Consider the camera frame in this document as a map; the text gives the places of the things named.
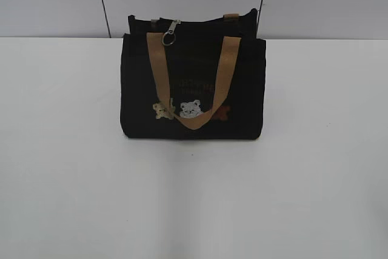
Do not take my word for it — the black canvas tote bag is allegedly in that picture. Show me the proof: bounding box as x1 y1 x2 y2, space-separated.
120 9 266 140

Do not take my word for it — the silver zipper pull with ring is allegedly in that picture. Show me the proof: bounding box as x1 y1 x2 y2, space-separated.
162 19 181 47

